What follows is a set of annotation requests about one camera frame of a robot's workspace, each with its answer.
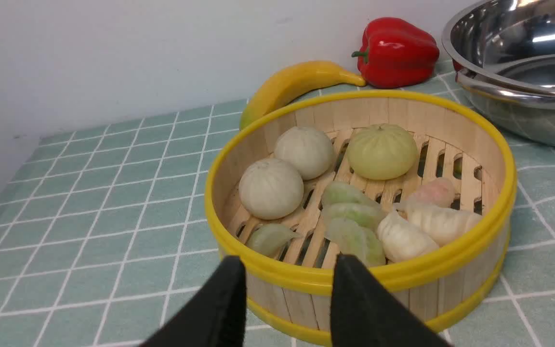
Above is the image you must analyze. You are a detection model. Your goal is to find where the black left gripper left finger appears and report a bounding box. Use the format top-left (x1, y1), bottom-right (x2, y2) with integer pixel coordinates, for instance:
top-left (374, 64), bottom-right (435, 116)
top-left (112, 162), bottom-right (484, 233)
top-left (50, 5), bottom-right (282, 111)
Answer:
top-left (141, 255), bottom-right (247, 347)

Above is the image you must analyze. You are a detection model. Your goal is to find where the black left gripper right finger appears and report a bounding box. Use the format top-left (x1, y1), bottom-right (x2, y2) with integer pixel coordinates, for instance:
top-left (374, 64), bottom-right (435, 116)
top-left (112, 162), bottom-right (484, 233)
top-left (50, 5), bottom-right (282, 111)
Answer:
top-left (330, 254), bottom-right (450, 347)

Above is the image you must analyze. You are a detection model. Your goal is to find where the yellow-rimmed bamboo steamer basket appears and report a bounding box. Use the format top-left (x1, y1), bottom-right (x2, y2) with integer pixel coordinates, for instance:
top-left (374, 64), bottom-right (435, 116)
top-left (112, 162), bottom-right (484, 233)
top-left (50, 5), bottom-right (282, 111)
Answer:
top-left (204, 90), bottom-right (517, 346)

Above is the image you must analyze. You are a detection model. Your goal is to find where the stainless steel pot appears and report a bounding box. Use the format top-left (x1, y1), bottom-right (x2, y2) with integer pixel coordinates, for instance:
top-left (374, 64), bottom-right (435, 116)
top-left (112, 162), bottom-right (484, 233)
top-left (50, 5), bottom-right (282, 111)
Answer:
top-left (441, 0), bottom-right (555, 147)

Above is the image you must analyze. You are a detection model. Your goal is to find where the green translucent dumpling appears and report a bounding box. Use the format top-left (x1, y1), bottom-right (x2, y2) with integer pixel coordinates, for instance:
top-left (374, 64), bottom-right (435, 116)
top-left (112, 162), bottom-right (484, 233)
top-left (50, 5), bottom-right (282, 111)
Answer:
top-left (321, 181), bottom-right (380, 208)
top-left (326, 218), bottom-right (387, 267)
top-left (321, 202), bottom-right (387, 230)

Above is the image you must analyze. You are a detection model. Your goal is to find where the white pleated dumpling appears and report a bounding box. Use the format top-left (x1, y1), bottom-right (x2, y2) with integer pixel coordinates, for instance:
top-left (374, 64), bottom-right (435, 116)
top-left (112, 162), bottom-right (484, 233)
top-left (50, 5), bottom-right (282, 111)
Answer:
top-left (394, 201), bottom-right (482, 246)
top-left (376, 210), bottom-right (440, 263)

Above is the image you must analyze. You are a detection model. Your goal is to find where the pale green dumpling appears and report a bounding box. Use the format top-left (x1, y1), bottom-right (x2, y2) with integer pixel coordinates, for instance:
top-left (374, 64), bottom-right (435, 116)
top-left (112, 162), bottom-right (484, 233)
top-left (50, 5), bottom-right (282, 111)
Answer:
top-left (245, 223), bottom-right (302, 257)

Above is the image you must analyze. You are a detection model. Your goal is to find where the white steamed bun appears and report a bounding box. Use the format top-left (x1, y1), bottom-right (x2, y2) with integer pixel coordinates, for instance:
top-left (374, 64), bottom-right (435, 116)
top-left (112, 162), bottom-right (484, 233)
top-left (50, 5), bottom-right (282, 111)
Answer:
top-left (274, 127), bottom-right (335, 181)
top-left (238, 158), bottom-right (304, 220)

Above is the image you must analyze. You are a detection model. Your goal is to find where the pink translucent dumpling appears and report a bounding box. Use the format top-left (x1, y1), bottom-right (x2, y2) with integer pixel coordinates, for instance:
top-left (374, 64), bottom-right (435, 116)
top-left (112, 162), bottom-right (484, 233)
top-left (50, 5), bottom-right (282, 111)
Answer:
top-left (405, 177), bottom-right (457, 207)

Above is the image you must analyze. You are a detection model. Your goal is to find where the pale green steamed bun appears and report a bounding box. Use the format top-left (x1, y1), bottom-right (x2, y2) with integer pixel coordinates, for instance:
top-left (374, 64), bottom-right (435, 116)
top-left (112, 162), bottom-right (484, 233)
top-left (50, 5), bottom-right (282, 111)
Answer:
top-left (346, 123), bottom-right (419, 180)

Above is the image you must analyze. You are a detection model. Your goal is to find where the yellow banana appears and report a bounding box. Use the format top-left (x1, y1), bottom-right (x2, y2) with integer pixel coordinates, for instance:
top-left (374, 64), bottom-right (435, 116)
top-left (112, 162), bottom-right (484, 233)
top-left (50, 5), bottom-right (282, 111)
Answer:
top-left (238, 61), bottom-right (367, 130)

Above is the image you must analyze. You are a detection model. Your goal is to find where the red bell pepper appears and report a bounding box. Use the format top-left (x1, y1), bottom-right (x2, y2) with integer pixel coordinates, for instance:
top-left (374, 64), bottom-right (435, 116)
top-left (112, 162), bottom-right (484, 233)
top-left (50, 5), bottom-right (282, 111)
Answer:
top-left (352, 17), bottom-right (440, 89)

